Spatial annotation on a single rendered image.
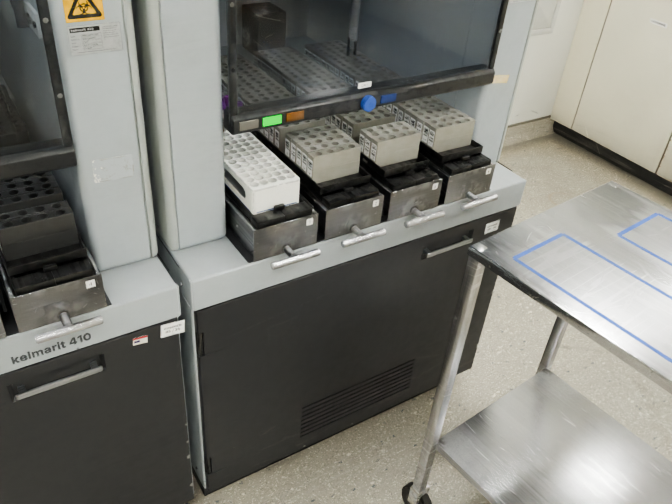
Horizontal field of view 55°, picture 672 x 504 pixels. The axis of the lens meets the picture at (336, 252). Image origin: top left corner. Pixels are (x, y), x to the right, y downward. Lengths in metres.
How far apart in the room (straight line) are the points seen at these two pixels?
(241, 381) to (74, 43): 0.74
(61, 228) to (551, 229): 0.85
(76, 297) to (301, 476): 0.89
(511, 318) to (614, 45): 1.60
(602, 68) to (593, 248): 2.30
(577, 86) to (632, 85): 0.31
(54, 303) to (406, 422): 1.13
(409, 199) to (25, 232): 0.72
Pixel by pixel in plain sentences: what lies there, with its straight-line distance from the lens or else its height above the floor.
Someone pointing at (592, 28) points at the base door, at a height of 0.59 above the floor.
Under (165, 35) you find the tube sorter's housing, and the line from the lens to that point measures 1.05.
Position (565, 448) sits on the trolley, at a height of 0.28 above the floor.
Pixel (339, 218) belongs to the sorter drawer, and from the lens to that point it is 1.26.
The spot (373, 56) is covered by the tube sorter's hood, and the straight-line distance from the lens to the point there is 1.24.
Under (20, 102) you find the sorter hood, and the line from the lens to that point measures 1.02.
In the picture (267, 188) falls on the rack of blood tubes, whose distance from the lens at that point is 1.18.
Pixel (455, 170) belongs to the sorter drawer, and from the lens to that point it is 1.41.
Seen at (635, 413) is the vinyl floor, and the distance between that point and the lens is 2.19.
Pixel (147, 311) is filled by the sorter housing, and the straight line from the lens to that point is 1.17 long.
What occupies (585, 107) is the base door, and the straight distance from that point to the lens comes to 3.57.
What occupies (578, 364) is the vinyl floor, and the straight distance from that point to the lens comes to 2.26.
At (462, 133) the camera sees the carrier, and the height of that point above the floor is 0.86.
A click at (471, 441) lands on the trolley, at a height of 0.28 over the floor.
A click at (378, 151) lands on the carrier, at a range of 1.34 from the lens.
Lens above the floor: 1.47
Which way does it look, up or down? 36 degrees down
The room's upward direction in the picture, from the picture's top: 5 degrees clockwise
